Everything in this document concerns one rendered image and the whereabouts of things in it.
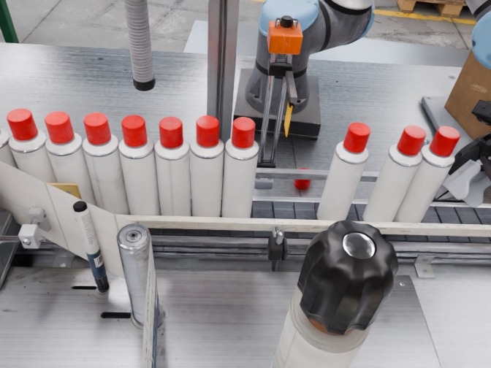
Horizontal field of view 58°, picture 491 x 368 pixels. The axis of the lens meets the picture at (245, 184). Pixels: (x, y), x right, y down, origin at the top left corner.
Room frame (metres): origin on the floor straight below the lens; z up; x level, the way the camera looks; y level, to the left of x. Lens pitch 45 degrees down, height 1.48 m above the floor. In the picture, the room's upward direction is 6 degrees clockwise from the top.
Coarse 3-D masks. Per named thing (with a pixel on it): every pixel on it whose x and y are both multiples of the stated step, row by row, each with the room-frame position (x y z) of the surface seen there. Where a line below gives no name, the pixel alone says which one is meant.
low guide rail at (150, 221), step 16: (144, 224) 0.45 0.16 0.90; (160, 224) 0.45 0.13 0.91; (176, 224) 0.45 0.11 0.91; (192, 224) 0.46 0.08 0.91; (208, 224) 0.46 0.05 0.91; (224, 224) 0.46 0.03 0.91; (240, 224) 0.46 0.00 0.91; (256, 224) 0.47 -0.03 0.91; (272, 224) 0.47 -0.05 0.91; (288, 224) 0.47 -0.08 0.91; (304, 224) 0.48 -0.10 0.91; (320, 224) 0.48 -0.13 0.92; (384, 224) 0.49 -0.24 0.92; (400, 224) 0.50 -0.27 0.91; (416, 224) 0.50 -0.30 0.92; (432, 224) 0.51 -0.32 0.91; (448, 224) 0.51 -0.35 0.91; (464, 224) 0.51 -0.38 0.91
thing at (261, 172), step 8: (256, 168) 0.55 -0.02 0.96; (264, 168) 0.55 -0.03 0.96; (272, 168) 0.55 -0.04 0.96; (256, 176) 0.54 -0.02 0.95; (264, 176) 0.54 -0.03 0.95; (272, 176) 0.54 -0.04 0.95; (280, 176) 0.54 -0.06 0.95; (288, 176) 0.54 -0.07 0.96; (296, 176) 0.55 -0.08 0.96; (304, 176) 0.55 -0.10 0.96; (312, 176) 0.55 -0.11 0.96; (320, 176) 0.55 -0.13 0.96; (368, 176) 0.56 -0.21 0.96; (376, 176) 0.56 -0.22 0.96
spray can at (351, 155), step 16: (352, 128) 0.52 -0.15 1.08; (368, 128) 0.53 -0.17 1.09; (352, 144) 0.51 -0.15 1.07; (336, 160) 0.51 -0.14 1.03; (352, 160) 0.50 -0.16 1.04; (336, 176) 0.51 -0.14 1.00; (352, 176) 0.50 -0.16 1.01; (336, 192) 0.50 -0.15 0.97; (352, 192) 0.51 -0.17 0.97; (320, 208) 0.52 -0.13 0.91; (336, 208) 0.50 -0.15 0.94
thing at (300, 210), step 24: (264, 216) 0.51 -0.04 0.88; (288, 216) 0.52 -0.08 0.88; (312, 216) 0.53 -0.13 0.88; (360, 216) 0.54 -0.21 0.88; (432, 216) 0.56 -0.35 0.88; (456, 216) 0.56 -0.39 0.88; (480, 216) 0.57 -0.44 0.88; (408, 240) 0.49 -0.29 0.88; (432, 240) 0.50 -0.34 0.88; (456, 240) 0.51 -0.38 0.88; (480, 240) 0.51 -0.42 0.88
